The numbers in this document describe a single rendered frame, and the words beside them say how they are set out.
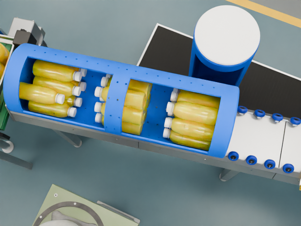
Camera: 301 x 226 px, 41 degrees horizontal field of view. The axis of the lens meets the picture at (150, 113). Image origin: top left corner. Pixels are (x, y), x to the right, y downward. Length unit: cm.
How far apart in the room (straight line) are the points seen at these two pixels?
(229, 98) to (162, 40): 133
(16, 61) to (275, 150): 110
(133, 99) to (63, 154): 131
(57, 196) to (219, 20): 99
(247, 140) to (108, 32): 154
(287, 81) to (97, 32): 134
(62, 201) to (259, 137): 85
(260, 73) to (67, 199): 158
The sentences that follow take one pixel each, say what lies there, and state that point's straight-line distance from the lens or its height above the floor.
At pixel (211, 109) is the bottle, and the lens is 153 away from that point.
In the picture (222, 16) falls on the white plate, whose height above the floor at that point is 104.
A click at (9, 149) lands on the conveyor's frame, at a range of 287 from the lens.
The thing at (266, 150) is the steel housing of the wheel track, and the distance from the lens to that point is 178.
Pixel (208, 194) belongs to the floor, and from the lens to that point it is 266.
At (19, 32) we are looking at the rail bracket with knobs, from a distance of 195.
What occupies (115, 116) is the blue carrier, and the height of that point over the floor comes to 120.
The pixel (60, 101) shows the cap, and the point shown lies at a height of 111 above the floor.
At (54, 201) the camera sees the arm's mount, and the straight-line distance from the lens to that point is 164.
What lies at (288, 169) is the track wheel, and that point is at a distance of 175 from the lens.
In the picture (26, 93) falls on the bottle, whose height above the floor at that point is 113.
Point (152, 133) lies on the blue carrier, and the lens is 169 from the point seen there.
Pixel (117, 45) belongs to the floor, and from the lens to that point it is 292.
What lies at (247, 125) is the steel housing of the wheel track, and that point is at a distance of 179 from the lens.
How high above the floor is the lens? 264
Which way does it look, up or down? 75 degrees down
